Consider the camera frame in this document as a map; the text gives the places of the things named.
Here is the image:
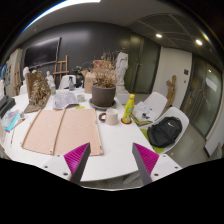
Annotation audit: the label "brown wooden figure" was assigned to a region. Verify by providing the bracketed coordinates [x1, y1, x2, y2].
[165, 74, 178, 108]

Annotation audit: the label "black box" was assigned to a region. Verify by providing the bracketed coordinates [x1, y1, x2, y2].
[0, 94, 17, 118]

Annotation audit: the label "clear bottle with green label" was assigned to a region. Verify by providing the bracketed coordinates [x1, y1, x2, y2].
[49, 80, 57, 96]

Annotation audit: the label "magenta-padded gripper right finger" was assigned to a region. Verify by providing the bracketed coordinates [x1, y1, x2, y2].
[131, 142, 183, 186]

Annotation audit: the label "printed paper stack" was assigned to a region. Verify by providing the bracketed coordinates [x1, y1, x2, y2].
[52, 89, 80, 110]

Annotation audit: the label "yellow drink bottle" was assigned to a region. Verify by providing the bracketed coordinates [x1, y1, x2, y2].
[121, 93, 136, 125]

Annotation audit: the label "dark spray bottle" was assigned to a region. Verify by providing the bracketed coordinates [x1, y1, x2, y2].
[68, 76, 76, 92]

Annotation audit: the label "pale cabinet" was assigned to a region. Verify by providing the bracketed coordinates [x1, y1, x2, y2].
[6, 48, 24, 98]

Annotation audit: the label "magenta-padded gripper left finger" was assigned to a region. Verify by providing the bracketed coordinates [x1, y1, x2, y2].
[42, 142, 92, 185]

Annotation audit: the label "grey plant saucer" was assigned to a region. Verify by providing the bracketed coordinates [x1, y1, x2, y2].
[88, 97, 118, 112]

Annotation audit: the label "golden carved wooden sculpture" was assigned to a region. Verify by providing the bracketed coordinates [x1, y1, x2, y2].
[23, 71, 52, 114]

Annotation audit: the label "brown cardboard box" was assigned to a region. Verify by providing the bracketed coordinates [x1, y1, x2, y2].
[80, 69, 98, 94]

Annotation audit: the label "small white bust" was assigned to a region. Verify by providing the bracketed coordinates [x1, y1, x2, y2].
[22, 66, 31, 86]
[45, 70, 54, 85]

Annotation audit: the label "white shell chair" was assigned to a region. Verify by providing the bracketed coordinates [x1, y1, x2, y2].
[139, 106, 190, 155]
[131, 91, 169, 126]

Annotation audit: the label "papers with dark objects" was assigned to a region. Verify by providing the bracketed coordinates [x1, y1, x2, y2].
[133, 101, 156, 122]

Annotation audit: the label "white mug with brown handle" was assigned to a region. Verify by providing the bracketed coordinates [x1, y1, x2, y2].
[98, 107, 119, 127]

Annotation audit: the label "black backpack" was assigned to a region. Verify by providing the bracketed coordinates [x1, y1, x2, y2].
[146, 116, 183, 149]

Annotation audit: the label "long ceiling strip light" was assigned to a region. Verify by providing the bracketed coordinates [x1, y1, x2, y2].
[19, 0, 101, 34]

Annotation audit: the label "dark wall screen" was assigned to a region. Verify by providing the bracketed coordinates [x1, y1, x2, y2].
[23, 36, 62, 69]

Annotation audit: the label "stack of coloured books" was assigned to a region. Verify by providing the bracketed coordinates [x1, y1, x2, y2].
[1, 109, 26, 132]

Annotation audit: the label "dark pot with dried plant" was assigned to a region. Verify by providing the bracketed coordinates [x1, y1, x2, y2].
[81, 49, 123, 108]

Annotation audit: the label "tan wooden board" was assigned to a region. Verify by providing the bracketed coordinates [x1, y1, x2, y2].
[21, 108, 104, 157]

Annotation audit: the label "wooden easel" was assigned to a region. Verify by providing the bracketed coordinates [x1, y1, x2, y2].
[53, 54, 70, 84]

